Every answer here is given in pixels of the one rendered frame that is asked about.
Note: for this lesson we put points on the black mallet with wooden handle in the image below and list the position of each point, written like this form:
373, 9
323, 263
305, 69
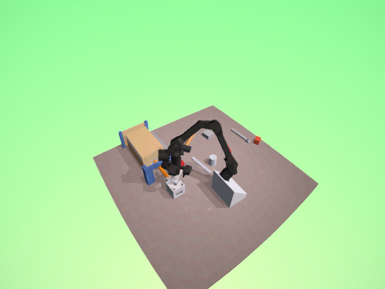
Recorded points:
185, 147

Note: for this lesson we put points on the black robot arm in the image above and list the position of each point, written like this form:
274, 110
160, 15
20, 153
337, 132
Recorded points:
177, 142

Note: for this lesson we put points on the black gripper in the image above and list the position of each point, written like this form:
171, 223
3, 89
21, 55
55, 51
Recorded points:
186, 169

